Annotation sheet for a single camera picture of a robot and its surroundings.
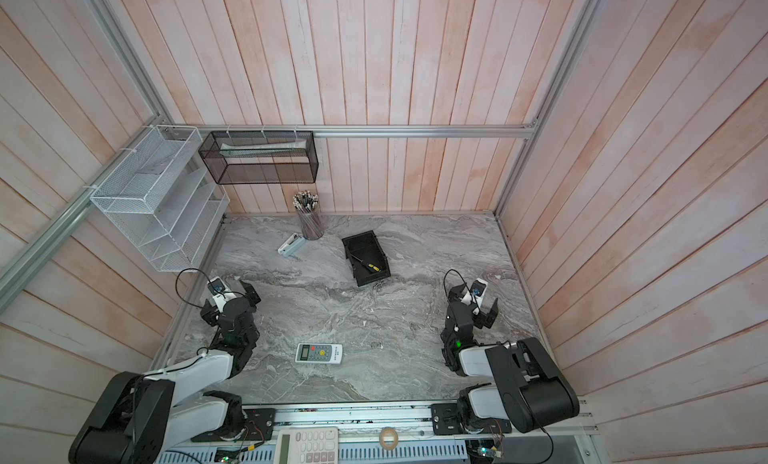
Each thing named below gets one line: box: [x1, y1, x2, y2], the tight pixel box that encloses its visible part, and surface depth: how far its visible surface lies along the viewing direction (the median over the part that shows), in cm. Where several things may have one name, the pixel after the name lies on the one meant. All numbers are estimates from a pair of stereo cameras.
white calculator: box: [274, 427, 340, 464], surface depth 70 cm
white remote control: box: [295, 343, 343, 364], surface depth 85 cm
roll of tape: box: [379, 427, 399, 450], surface depth 73 cm
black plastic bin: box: [342, 230, 391, 287], surface depth 105 cm
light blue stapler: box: [278, 233, 306, 257], surface depth 110 cm
